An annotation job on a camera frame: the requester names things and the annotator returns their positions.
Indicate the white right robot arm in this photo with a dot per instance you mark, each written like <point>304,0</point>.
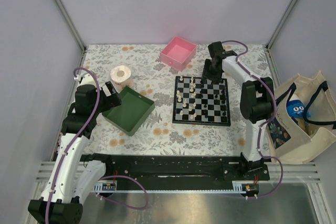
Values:
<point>257,101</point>

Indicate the blue cartoon face package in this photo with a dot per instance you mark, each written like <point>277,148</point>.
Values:
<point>295,108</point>

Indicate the cream canvas tote bag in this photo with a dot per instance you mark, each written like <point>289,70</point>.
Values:
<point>300,140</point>

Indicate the aluminium rail frame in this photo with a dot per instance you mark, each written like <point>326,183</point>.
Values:
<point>45,171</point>

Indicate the pink plastic box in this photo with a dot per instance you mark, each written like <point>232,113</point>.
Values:
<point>178,53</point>

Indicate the green plastic tray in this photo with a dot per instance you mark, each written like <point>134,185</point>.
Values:
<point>131,114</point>

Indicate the white slotted cable duct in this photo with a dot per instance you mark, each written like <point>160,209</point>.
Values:
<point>101,187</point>

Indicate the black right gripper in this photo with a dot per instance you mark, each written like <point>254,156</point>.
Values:
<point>216,79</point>

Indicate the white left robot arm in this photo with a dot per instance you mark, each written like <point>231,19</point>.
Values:
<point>63,198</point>

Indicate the pink toilet paper roll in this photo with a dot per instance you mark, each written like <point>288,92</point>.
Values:
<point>121,77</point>

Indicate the floral patterned table mat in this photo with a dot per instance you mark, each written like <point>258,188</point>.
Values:
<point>158,135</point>

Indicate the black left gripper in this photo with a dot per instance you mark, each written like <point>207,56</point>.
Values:
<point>111,100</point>

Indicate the black white chess board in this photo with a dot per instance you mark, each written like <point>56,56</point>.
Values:
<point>201,105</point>

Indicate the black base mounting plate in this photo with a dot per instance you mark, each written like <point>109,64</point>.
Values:
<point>177,173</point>

